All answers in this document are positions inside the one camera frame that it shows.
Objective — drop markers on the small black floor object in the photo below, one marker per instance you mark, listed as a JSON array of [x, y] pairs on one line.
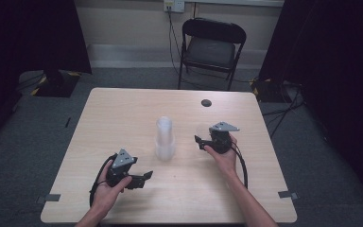
[[67, 122]]

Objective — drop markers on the person's right hand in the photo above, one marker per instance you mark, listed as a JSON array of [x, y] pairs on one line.
[[224, 159]]

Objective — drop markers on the black round table grommet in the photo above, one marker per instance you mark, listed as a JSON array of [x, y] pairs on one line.
[[206, 102]]

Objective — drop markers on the person's left hand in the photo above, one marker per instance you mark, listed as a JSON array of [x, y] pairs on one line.
[[107, 194]]

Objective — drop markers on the stack of clear plastic cups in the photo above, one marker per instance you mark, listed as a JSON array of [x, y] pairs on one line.
[[164, 138]]

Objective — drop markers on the black stand base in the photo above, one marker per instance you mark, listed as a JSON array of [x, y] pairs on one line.
[[56, 85], [267, 91]]

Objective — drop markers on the black curtain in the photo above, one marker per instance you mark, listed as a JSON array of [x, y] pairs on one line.
[[22, 41], [337, 78]]

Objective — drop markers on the white wall socket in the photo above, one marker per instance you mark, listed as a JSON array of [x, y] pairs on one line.
[[174, 5]]

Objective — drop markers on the grey tape strip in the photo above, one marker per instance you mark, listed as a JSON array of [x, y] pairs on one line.
[[48, 198], [288, 195]]

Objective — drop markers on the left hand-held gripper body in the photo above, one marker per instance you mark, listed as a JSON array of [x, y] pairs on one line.
[[121, 167]]

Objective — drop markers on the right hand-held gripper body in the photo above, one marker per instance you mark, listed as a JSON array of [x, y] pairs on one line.
[[221, 138]]

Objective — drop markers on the black folding chair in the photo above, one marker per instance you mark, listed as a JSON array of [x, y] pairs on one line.
[[211, 50]]

